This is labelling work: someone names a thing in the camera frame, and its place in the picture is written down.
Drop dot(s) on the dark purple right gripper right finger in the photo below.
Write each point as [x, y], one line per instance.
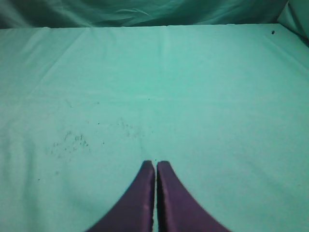
[177, 210]

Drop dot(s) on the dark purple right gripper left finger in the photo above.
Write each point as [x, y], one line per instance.
[134, 211]

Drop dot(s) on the green table cloth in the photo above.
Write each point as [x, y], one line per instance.
[82, 108]

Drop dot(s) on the green backdrop curtain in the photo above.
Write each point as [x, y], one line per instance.
[14, 14]

